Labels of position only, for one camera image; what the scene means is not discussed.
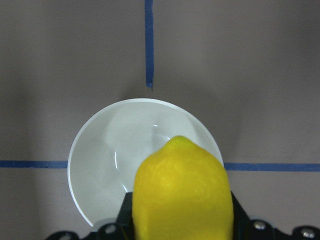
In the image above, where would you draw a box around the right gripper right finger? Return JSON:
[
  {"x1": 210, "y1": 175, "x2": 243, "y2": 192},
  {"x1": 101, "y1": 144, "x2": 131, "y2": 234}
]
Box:
[{"x1": 231, "y1": 193, "x2": 320, "y2": 240}]

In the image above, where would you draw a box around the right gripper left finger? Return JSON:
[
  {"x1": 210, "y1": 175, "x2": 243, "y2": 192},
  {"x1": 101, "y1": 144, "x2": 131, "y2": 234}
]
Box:
[{"x1": 47, "y1": 191, "x2": 137, "y2": 240}]

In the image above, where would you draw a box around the yellow lemon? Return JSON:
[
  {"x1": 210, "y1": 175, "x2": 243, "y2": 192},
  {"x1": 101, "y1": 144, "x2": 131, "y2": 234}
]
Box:
[{"x1": 132, "y1": 136, "x2": 234, "y2": 240}]

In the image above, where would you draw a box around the white ceramic bowl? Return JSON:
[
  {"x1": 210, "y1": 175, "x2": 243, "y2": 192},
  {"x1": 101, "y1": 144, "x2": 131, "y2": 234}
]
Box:
[{"x1": 67, "y1": 98, "x2": 223, "y2": 226}]

